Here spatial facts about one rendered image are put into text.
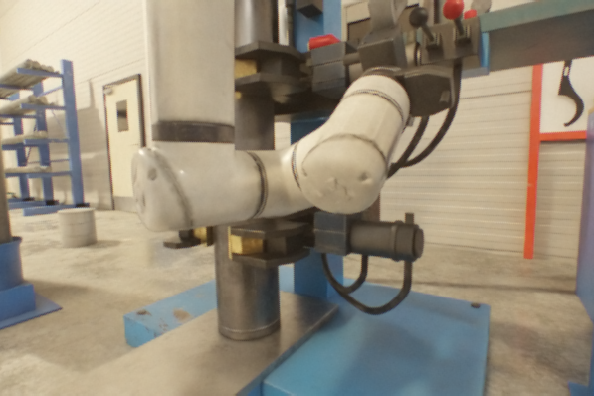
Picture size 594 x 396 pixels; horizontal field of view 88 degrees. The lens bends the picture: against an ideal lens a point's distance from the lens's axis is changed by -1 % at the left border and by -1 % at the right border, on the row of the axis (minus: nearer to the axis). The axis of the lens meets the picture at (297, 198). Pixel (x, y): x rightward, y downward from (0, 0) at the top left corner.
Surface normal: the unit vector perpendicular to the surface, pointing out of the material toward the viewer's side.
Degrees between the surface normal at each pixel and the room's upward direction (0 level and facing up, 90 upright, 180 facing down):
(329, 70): 90
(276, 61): 90
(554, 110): 90
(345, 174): 125
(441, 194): 90
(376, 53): 130
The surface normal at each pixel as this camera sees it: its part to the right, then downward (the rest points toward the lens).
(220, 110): 0.74, 0.12
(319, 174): -0.44, 0.62
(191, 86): 0.26, 0.15
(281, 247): -0.55, 0.10
